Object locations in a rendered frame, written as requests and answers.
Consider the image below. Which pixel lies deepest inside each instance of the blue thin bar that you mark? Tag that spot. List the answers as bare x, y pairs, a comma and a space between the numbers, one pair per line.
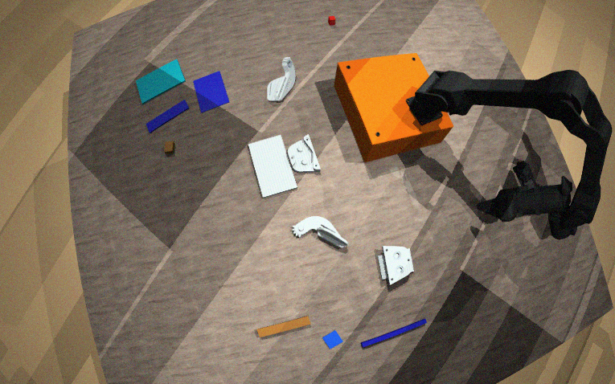
393, 333

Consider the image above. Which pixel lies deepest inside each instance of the orange flat bar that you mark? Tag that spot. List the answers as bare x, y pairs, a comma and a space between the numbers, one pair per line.
278, 328

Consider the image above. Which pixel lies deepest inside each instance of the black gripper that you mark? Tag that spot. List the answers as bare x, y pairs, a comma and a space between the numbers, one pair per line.
509, 202

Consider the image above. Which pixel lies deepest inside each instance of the blue flat bar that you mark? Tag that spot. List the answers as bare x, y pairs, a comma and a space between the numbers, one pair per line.
167, 116

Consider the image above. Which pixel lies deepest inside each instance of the teal flat rectangular plate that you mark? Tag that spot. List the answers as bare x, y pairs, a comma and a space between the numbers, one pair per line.
159, 81

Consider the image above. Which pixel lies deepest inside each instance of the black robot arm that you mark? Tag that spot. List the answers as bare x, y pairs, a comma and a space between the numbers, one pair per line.
561, 95

